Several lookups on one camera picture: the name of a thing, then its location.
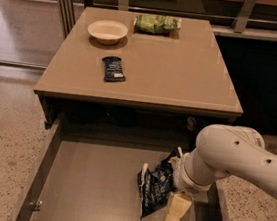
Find metal window frame rail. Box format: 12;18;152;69
43;0;277;63

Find green chip bag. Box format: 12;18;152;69
134;14;182;35

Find blue kettle chip bag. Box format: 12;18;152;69
137;147;183;218

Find white paper bowl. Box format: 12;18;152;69
87;20;128;45

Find open grey top drawer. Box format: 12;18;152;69
9;115;229;221

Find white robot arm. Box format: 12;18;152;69
172;124;277;200

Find small dark blue snack packet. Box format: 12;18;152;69
102;56;126;83

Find tan counter cabinet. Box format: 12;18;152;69
29;0;255;153

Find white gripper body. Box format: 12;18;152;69
172;153;211;198

